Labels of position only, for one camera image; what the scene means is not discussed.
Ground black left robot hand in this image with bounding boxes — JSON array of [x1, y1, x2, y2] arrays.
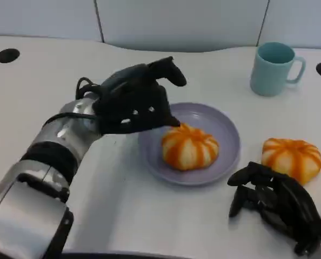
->
[[92, 56, 188, 135]]

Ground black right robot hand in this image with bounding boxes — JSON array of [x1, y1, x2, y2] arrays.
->
[[226, 161, 321, 256]]

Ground orange and white bread roll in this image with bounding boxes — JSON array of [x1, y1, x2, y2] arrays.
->
[[260, 137, 321, 186], [161, 123, 220, 171]]

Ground lilac plate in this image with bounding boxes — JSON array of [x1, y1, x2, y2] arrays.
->
[[137, 101, 242, 187]]

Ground grey partition panel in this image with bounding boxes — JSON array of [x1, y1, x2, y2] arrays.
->
[[0, 0, 105, 44], [95, 0, 270, 54], [257, 0, 321, 51]]

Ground pale green mug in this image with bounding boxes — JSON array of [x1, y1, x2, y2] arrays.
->
[[249, 42, 306, 97]]

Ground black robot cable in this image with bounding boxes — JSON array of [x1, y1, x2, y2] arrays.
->
[[43, 77, 103, 127]]

